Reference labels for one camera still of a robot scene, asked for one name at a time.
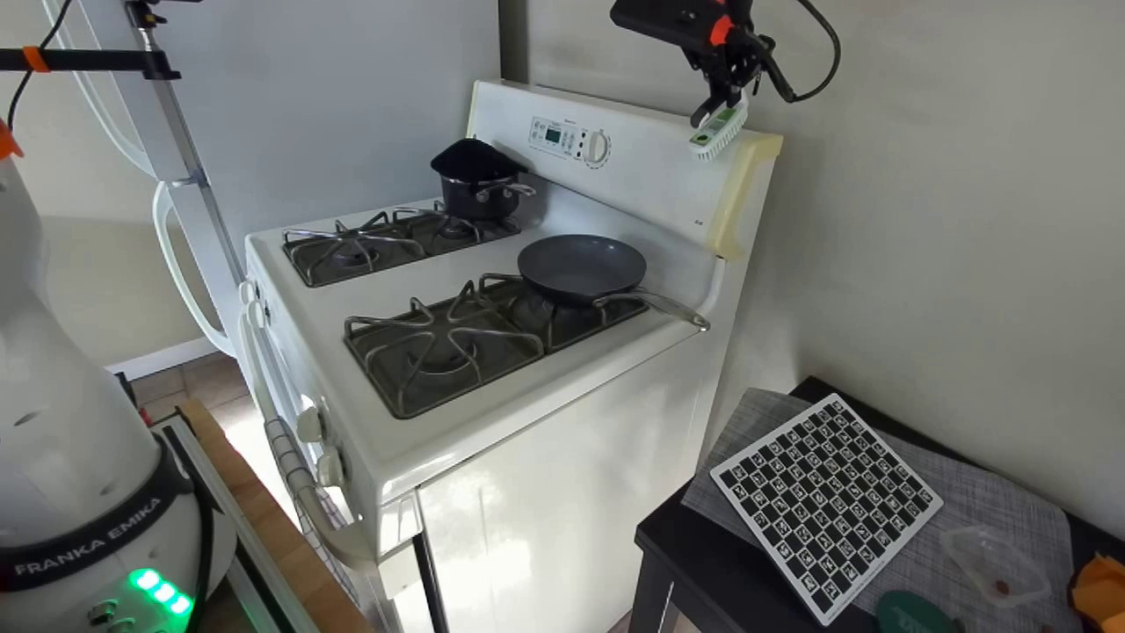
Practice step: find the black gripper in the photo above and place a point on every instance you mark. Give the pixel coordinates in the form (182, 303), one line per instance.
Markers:
(733, 34)

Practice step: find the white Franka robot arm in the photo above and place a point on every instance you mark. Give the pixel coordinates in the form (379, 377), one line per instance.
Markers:
(59, 444)

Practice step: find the white gas stove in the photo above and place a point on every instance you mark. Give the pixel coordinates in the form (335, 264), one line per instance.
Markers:
(565, 494)

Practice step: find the white timer dial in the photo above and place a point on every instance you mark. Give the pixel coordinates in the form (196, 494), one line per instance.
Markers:
(598, 145)

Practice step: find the dark grey frying pan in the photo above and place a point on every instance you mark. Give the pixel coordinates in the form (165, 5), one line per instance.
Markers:
(582, 268)

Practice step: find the black saucepan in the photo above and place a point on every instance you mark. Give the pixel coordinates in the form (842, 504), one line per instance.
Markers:
(497, 203)

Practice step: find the black burner grate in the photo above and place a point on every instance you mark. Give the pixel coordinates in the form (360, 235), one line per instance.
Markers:
(354, 247)
(443, 353)

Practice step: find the black side table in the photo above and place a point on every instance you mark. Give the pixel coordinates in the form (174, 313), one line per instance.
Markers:
(703, 563)

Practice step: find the grey mat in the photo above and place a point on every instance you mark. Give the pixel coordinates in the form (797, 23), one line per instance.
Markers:
(1006, 504)

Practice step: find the clear plastic container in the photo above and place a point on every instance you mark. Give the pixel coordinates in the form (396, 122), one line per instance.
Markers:
(996, 563)

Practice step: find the green round object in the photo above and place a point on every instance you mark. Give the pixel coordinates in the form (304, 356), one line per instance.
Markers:
(914, 613)

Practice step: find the orange object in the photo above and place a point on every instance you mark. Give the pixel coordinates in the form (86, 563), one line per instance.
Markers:
(1105, 592)

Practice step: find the wooden board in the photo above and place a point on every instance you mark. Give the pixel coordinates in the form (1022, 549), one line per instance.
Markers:
(267, 529)

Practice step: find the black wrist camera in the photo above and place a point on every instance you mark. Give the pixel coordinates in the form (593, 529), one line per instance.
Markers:
(654, 17)

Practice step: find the metal camera stand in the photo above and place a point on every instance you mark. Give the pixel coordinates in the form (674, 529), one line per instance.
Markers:
(189, 153)

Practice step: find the aluminium frame rail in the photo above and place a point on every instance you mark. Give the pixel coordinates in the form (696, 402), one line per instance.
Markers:
(223, 494)

